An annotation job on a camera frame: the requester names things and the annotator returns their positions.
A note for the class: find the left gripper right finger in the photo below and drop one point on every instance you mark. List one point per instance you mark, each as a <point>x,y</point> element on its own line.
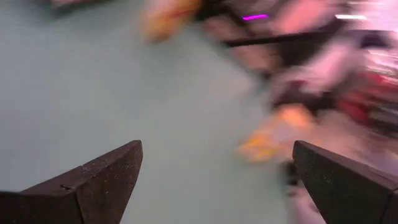
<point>348,193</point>

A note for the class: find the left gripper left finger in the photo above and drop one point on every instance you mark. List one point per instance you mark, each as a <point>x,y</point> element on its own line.
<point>77,193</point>

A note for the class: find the yellow Corn Pops cereal box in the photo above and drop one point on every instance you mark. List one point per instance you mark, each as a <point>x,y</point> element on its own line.
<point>273,140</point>

